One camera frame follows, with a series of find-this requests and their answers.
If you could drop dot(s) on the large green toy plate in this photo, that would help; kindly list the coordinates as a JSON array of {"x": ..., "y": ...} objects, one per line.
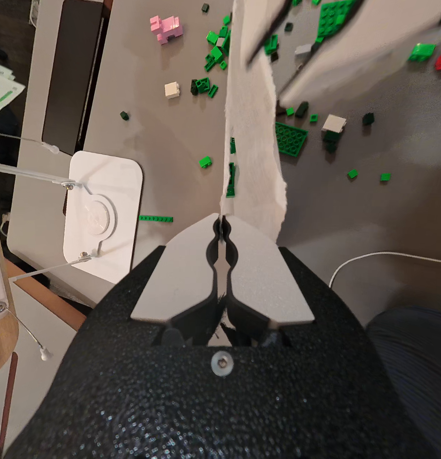
[
  {"x": 290, "y": 140},
  {"x": 333, "y": 18}
]

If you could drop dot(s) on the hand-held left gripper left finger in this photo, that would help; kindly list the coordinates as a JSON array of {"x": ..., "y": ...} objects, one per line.
[{"x": 177, "y": 283}]

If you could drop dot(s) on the small white toy brick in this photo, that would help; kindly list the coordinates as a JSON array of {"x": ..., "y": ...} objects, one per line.
[{"x": 172, "y": 89}]

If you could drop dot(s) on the white book stand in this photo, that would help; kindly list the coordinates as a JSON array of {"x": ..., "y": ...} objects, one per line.
[{"x": 26, "y": 174}]

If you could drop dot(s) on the long narrow green toy plate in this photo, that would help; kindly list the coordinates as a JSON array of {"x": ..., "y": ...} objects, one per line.
[{"x": 155, "y": 218}]

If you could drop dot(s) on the small green toy brick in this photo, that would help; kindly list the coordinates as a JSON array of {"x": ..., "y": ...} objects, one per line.
[{"x": 205, "y": 162}]

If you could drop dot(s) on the wood-edged pale desk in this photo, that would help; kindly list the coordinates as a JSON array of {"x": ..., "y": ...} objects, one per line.
[{"x": 44, "y": 340}]

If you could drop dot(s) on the grey desk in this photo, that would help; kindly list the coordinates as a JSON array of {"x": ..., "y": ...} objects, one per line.
[{"x": 170, "y": 161}]

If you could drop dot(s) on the white printed paper bag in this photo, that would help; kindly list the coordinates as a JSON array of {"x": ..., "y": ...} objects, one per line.
[{"x": 256, "y": 161}]

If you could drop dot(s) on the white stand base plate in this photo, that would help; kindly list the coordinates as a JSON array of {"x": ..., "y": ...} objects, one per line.
[{"x": 102, "y": 172}]

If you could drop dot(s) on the pile of green toy bricks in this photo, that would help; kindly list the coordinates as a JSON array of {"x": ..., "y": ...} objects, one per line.
[{"x": 216, "y": 53}]

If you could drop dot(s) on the person's trousered leg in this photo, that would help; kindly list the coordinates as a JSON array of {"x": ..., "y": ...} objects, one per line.
[{"x": 414, "y": 358}]

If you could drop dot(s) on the pink toy pig figure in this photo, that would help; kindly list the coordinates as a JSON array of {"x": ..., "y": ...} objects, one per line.
[{"x": 166, "y": 28}]

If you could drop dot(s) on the grey toy brick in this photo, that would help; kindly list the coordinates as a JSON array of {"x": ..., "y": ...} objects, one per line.
[{"x": 303, "y": 50}]

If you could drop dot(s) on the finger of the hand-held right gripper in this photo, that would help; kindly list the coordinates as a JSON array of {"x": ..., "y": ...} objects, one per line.
[
  {"x": 367, "y": 43},
  {"x": 252, "y": 25}
]

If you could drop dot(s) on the large white toy brick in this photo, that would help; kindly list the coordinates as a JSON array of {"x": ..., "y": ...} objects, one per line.
[{"x": 334, "y": 123}]

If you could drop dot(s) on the green sloped toy brick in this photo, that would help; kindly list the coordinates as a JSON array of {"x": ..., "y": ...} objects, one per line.
[{"x": 421, "y": 52}]

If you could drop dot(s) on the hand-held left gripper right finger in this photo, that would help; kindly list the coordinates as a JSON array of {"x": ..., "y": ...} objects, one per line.
[{"x": 270, "y": 283}]

